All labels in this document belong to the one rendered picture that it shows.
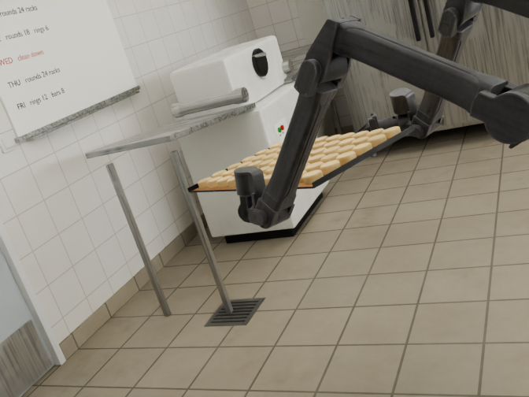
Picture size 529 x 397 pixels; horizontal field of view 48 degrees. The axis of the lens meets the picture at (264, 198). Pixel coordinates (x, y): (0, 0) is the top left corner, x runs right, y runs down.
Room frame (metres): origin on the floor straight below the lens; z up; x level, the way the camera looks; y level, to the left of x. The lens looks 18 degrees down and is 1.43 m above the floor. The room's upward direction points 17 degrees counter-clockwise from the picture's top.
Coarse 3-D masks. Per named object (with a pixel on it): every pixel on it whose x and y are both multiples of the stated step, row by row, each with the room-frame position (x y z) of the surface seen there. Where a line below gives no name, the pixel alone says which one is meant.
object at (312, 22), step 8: (296, 0) 5.62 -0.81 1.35; (304, 0) 5.59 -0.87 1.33; (312, 0) 5.55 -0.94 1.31; (320, 0) 5.52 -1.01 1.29; (304, 8) 5.59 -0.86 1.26; (312, 8) 5.56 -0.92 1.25; (320, 8) 5.52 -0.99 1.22; (304, 16) 5.60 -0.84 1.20; (312, 16) 5.57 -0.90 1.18; (320, 16) 5.53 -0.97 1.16; (304, 24) 5.61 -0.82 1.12; (312, 24) 5.58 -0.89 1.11; (320, 24) 5.54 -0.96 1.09; (304, 32) 5.62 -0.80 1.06; (312, 32) 5.59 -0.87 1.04; (312, 40) 5.60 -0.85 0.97
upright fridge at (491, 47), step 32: (352, 0) 4.52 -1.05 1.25; (384, 0) 4.42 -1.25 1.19; (416, 0) 4.31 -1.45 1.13; (384, 32) 4.44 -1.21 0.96; (416, 32) 4.29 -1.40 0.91; (480, 32) 4.13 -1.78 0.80; (512, 32) 4.04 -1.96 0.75; (352, 64) 4.58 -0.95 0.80; (480, 64) 4.15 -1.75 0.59; (512, 64) 4.05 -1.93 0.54; (352, 96) 4.61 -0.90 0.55; (384, 96) 4.49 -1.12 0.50; (416, 96) 4.38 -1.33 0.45; (448, 128) 4.34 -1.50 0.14
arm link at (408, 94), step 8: (400, 88) 1.71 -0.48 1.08; (408, 88) 1.69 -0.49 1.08; (392, 96) 1.68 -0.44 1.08; (400, 96) 1.66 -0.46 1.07; (408, 96) 1.65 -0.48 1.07; (392, 104) 1.69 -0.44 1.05; (400, 104) 1.67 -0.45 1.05; (408, 104) 1.65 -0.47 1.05; (416, 104) 1.67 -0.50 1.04; (400, 112) 1.68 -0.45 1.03; (408, 112) 1.65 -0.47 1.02; (416, 128) 1.61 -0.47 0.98; (416, 136) 1.62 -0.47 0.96
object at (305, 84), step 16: (304, 64) 1.12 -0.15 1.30; (304, 80) 1.13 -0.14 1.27; (336, 80) 1.17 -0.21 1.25; (304, 96) 1.16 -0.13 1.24; (320, 96) 1.13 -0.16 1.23; (304, 112) 1.17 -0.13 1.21; (320, 112) 1.16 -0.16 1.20; (288, 128) 1.21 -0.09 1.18; (304, 128) 1.17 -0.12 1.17; (288, 144) 1.21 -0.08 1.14; (304, 144) 1.19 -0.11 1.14; (288, 160) 1.21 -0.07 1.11; (304, 160) 1.21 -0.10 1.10; (272, 176) 1.26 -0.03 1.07; (288, 176) 1.22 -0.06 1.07; (272, 192) 1.25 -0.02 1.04; (288, 192) 1.24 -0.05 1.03; (256, 208) 1.29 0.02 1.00; (272, 208) 1.25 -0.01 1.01; (288, 208) 1.29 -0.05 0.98; (272, 224) 1.26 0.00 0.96
